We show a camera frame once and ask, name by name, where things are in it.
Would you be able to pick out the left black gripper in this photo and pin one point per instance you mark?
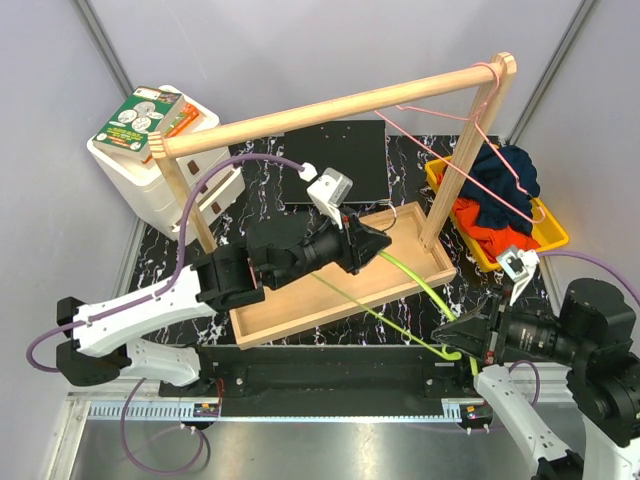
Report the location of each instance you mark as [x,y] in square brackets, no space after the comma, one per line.
[359,244]

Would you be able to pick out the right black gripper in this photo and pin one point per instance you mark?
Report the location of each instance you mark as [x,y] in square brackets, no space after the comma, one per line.
[479,334]

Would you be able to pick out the orange shorts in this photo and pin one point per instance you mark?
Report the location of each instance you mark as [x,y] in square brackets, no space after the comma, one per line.
[494,226]

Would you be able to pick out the navy blue shorts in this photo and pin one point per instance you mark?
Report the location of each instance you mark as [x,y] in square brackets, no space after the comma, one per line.
[489,170]

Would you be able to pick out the pink wire hanger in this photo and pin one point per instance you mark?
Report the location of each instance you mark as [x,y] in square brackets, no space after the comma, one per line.
[474,118]

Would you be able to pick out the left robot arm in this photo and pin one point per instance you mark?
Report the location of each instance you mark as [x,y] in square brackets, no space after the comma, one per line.
[108,342]

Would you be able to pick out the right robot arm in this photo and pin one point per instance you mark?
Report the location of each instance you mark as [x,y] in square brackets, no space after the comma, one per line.
[591,336]

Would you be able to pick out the wooden clothes rack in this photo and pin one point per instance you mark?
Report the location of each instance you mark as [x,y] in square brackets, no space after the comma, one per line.
[325,110]

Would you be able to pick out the black square board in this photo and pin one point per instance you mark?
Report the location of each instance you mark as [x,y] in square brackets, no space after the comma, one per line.
[356,149]

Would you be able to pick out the yellow plastic tray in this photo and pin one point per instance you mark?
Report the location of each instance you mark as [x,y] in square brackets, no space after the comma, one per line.
[485,244]

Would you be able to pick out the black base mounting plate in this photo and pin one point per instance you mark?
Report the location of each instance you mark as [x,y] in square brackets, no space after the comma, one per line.
[332,383]

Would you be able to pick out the orange book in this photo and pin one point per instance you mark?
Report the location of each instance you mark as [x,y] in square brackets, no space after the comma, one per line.
[181,121]

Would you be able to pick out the white drawer unit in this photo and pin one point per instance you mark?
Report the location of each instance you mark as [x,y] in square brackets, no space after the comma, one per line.
[150,197]

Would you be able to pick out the green cover book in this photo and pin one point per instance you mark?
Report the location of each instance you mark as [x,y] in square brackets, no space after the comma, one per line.
[117,136]

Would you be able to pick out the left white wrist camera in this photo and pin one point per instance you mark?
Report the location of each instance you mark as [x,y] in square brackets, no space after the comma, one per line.
[326,191]

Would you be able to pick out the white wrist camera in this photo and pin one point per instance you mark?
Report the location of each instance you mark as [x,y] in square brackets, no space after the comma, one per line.
[520,266]
[326,191]

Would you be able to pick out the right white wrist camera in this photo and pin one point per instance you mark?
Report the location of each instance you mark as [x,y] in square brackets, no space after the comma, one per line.
[520,266]

